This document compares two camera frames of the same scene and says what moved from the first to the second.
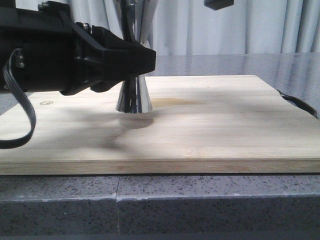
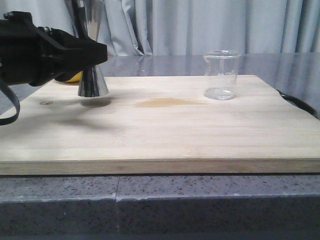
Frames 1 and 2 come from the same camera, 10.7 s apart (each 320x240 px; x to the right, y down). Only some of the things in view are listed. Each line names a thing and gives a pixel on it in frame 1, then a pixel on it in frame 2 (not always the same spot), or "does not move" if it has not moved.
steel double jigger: [136, 18] to [88, 16]
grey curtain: [186, 27] does not move
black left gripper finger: [113, 59] to [77, 53]
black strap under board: [300, 104] does not move
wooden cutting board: [199, 124] does not move
